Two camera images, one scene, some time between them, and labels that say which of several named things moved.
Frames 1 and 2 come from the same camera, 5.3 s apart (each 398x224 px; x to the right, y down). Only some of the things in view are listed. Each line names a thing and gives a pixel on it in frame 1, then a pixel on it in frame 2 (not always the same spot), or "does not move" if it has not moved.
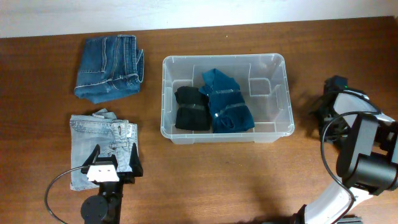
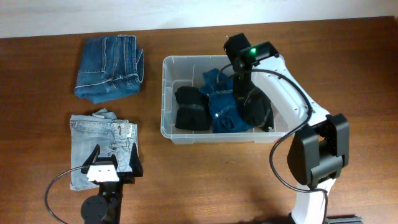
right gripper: (339, 135) -> (238, 93)
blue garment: (228, 110) does not move
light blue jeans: (114, 136) does not move
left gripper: (137, 169) does not move
